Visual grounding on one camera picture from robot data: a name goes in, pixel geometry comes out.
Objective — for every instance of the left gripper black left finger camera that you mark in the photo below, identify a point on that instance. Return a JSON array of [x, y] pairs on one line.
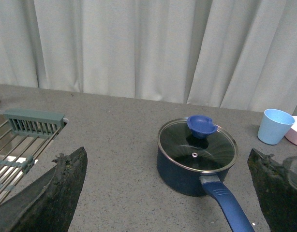
[[49, 203]]

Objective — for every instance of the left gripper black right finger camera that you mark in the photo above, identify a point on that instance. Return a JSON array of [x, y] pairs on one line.
[[276, 188]]

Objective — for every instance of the glass lid with blue knob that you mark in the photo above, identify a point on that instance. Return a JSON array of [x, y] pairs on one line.
[[197, 144]]

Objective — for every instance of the light blue plastic cup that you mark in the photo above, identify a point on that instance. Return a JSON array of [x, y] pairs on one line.
[[274, 126]]

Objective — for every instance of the metal dish drying rack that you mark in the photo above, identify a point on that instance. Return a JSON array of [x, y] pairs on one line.
[[24, 135]]

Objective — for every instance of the dark blue saucepan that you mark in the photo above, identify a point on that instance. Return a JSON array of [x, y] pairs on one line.
[[200, 184]]

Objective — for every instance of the white curtain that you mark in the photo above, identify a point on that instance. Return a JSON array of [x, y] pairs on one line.
[[236, 54]]

